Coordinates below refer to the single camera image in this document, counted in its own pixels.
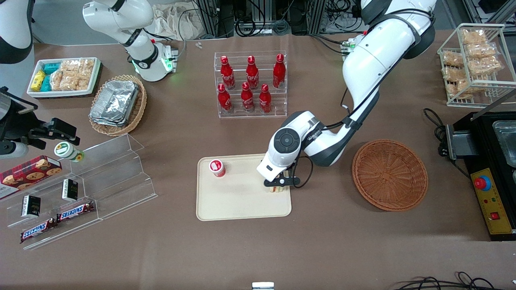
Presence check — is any red lidded yogurt cup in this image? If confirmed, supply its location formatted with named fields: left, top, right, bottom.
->
left=208, top=159, right=226, bottom=178

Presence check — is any cream cloth bag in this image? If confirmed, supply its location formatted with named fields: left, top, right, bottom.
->
left=152, top=3, right=199, bottom=41

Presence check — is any white wire rack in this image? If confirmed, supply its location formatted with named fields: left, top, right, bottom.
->
left=437, top=23, right=506, bottom=108

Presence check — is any black countertop appliance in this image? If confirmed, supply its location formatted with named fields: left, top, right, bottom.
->
left=445, top=111, right=516, bottom=170

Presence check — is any clear acrylic stepped shelf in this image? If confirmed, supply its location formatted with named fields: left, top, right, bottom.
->
left=69, top=134, right=158, bottom=220
left=0, top=161, right=103, bottom=251

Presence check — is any beige plastic tray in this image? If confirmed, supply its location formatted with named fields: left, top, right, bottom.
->
left=196, top=153, right=292, bottom=222

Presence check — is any red tartan cookie box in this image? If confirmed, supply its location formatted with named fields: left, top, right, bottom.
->
left=0, top=155, right=62, bottom=200

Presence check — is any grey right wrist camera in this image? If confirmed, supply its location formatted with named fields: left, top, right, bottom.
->
left=0, top=141, right=29, bottom=159

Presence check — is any black coiled cable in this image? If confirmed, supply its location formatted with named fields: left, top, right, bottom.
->
left=235, top=18, right=267, bottom=37

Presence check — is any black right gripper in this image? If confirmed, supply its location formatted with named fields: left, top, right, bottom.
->
left=0, top=87, right=80, bottom=145

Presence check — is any black cable bundle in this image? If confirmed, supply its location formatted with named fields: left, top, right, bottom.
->
left=393, top=272, right=504, bottom=290

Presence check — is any clear bag fried snack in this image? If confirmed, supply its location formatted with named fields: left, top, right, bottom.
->
left=462, top=28, right=487, bottom=45
left=465, top=43, right=497, bottom=59
left=468, top=56, right=503, bottom=76
left=441, top=52, right=464, bottom=67
left=441, top=66, right=462, bottom=81
left=445, top=81, right=470, bottom=99

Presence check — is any round brown wicker basket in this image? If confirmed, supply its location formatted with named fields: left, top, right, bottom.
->
left=352, top=139, right=429, bottom=212

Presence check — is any oval tan wicker basket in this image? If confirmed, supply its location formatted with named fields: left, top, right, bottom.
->
left=89, top=75, right=147, bottom=137

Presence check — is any yellow black control box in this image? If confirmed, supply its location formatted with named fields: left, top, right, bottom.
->
left=470, top=167, right=516, bottom=241

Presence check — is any small black box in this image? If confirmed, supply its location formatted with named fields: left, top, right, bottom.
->
left=21, top=195, right=41, bottom=218
left=62, top=179, right=79, bottom=202

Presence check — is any white rectangular snack tray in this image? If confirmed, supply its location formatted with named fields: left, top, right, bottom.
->
left=27, top=57, right=102, bottom=99

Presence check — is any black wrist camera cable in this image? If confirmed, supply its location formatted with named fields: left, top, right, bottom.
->
left=293, top=12, right=434, bottom=189

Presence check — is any metal appliance pan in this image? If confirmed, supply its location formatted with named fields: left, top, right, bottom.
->
left=493, top=120, right=516, bottom=168

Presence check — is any aluminium foil tray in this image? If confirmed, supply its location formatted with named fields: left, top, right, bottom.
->
left=90, top=80, right=140, bottom=121
left=89, top=115, right=130, bottom=128

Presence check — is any clear acrylic bottle rack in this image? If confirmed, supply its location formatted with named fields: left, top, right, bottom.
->
left=214, top=51, right=288, bottom=119

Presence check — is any snickers chocolate bar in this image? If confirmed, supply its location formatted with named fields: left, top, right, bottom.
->
left=56, top=201, right=96, bottom=223
left=20, top=218, right=58, bottom=244

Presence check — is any aluminium frame post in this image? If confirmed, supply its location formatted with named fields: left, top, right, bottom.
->
left=308, top=0, right=327, bottom=35
left=198, top=0, right=221, bottom=39

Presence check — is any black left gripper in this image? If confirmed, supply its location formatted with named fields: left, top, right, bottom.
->
left=264, top=168, right=301, bottom=193

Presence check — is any yellow snack packet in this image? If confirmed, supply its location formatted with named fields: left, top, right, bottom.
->
left=31, top=70, right=46, bottom=91

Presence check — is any green and white cup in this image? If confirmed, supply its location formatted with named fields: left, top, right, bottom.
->
left=54, top=142, right=85, bottom=163

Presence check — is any red cola bottle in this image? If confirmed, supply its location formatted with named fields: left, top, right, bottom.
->
left=259, top=83, right=272, bottom=113
left=273, top=54, right=286, bottom=89
left=241, top=82, right=255, bottom=112
left=218, top=83, right=233, bottom=114
left=246, top=56, right=260, bottom=89
left=220, top=56, right=236, bottom=90

